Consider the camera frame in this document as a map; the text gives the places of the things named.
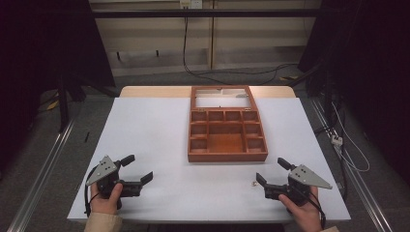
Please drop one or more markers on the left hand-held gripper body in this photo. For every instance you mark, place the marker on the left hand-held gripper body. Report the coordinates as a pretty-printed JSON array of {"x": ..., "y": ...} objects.
[{"x": 103, "y": 169}]

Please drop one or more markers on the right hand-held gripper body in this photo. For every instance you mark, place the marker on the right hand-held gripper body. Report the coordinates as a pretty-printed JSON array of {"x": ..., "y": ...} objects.
[{"x": 303, "y": 176}]

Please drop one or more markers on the person's left hand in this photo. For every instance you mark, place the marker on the person's left hand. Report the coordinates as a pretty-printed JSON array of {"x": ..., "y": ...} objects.
[{"x": 104, "y": 203}]

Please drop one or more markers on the person's right hand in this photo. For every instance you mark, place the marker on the person's right hand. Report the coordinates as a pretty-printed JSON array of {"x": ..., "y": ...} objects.
[{"x": 304, "y": 216}]

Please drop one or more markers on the small metal jewelry piece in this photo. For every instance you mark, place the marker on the small metal jewelry piece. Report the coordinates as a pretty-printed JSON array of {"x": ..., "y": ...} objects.
[{"x": 254, "y": 183}]

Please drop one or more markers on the white table cover sheet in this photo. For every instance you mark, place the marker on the white table cover sheet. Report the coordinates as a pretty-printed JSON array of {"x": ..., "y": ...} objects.
[{"x": 154, "y": 141}]

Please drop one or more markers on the small black stick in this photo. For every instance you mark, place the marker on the small black stick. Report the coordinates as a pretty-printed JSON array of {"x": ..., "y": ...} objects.
[{"x": 86, "y": 137}]

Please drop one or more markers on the white power adapter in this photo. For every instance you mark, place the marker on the white power adapter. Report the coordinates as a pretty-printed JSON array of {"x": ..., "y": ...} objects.
[{"x": 336, "y": 139}]

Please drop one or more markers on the wooden compartment box with lid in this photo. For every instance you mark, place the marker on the wooden compartment box with lid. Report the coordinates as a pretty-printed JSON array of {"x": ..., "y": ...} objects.
[{"x": 227, "y": 141}]

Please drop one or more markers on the person's left beige sleeve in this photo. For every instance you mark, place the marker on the person's left beige sleeve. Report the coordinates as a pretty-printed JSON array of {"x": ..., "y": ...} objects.
[{"x": 103, "y": 224}]

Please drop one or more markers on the person's beige sleeve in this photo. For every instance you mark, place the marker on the person's beige sleeve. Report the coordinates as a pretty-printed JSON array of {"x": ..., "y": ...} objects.
[
  {"x": 330, "y": 229},
  {"x": 103, "y": 224}
]

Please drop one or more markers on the person's right beige sleeve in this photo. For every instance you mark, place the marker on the person's right beige sleeve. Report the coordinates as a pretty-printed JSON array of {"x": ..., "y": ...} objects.
[{"x": 330, "y": 229}]

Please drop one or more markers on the black metal stand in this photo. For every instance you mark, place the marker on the black metal stand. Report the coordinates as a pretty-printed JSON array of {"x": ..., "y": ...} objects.
[{"x": 63, "y": 103}]

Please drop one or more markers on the yellow floor tape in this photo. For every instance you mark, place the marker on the yellow floor tape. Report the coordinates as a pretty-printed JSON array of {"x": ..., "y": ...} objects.
[
  {"x": 289, "y": 78},
  {"x": 53, "y": 105}
]

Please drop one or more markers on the black curtain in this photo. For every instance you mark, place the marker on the black curtain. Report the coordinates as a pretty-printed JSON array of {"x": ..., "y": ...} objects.
[
  {"x": 370, "y": 64},
  {"x": 48, "y": 45}
]

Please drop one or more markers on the black horizontal bar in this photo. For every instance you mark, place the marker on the black horizontal bar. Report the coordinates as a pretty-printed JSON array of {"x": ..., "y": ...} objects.
[{"x": 206, "y": 13}]

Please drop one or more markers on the aluminium floor rail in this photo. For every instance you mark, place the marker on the aluminium floor rail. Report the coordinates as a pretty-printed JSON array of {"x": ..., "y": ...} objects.
[
  {"x": 42, "y": 174},
  {"x": 361, "y": 183}
]

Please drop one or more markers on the white wall outlet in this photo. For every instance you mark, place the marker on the white wall outlet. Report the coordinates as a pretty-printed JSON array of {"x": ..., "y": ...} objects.
[{"x": 190, "y": 4}]

